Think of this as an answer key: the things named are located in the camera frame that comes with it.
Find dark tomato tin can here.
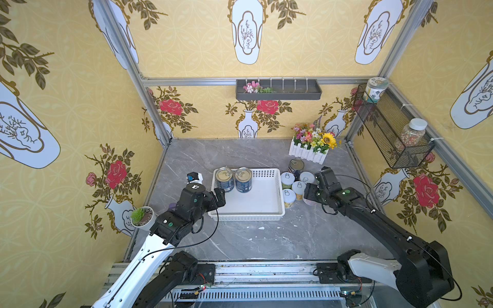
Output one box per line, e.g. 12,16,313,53
288,159,304,180

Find glass jar green label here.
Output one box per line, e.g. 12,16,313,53
363,77,389,103

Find pink flowers on shelf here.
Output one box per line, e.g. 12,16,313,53
243,81,274,94

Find yellow label white-lid can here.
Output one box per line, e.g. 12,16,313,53
282,189,297,209

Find orange label white-lid can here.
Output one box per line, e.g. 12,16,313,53
291,181,306,200

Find green label white-lid can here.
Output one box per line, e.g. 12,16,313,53
281,172,296,189

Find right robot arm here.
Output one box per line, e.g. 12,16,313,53
304,167,458,307

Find flower box white fence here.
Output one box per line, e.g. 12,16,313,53
289,123,338,164

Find black wire wall basket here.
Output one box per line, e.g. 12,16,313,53
354,84,435,169

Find plastic jar white lid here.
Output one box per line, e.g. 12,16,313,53
399,118,428,148

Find white perforated plastic basket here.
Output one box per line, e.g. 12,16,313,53
208,168,285,222

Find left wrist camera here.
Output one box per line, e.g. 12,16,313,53
187,171,203,184

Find blue tin can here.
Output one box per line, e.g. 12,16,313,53
215,167,234,193
234,167,252,193

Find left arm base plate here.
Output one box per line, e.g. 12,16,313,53
193,263,216,285

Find small potted green plant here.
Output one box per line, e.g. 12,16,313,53
130,206,157,232

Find grey wall shelf tray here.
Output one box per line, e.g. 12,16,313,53
236,78,322,101

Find pink label white-lid can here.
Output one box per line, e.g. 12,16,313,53
299,171,316,184

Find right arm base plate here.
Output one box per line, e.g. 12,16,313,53
313,263,372,284

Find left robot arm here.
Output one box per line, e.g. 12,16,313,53
92,183,226,307

